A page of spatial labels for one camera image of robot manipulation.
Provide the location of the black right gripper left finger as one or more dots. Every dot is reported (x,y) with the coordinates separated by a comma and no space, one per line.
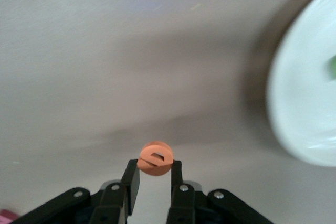
(110,203)

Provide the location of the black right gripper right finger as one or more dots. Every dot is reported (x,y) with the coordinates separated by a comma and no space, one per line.
(183,205)

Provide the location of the orange foam letter e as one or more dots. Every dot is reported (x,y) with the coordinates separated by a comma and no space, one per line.
(147,167)

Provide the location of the green foam letter u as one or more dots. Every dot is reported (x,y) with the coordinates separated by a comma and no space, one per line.
(332,68)

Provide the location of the red foam letter r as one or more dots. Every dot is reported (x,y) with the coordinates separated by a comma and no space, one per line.
(5,216)

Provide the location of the beige round plate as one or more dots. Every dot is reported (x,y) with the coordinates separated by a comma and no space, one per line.
(302,103)

